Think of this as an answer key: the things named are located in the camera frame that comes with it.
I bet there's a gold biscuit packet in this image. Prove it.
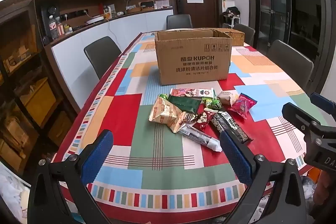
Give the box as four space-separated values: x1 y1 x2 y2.
149 96 185 133

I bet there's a green panda snack packet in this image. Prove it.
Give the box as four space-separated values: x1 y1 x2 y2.
202 97 223 110

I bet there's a white sideboard counter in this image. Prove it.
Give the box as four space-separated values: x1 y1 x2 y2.
45 7 174 111

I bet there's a black glass sliding door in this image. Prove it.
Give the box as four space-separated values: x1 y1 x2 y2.
252 0 326 98

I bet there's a flat white kitchen scale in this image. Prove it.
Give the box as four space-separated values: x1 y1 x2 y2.
83 16 105 25

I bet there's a long white cookie packet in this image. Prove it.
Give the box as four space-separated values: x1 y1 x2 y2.
178 126 222 152

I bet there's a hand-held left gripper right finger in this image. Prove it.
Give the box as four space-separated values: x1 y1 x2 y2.
219 130 307 224

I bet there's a black white striped packet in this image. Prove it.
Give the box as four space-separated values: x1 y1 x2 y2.
180 112 198 126

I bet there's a long black snack packet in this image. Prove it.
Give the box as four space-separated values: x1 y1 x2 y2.
210 112 250 144

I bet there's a pink snack packet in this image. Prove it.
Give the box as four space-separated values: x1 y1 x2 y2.
228 93 257 119

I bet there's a beige snack packet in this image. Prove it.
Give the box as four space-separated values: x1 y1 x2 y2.
217 91 239 106

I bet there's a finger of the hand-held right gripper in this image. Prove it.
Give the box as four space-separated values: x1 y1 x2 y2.
310 93 336 119
282 103 328 140

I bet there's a large cardboard box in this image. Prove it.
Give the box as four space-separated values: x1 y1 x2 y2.
154 28 233 86

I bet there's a dark green snack packet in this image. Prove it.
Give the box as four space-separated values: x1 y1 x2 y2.
168 95 198 114

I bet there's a grey dining chair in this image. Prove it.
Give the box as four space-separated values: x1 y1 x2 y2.
223 23 256 46
84 36 122 80
267 40 314 90
166 14 193 30

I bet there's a dark glass display cabinet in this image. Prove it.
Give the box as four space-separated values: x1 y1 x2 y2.
0 0 76 174

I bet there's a white stool with bag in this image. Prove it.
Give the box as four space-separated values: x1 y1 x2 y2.
223 7 240 28

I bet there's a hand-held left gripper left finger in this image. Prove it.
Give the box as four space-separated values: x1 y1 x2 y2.
28 130 114 224

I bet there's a tall water bottle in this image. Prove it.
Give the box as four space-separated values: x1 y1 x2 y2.
48 15 59 41

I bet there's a short water bottle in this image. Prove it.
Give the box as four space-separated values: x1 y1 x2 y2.
56 17 65 35

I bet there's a brown red chocolate packet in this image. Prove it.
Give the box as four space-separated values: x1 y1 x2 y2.
194 111 216 131

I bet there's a white donut print packet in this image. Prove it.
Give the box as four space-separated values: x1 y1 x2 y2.
170 88 214 97

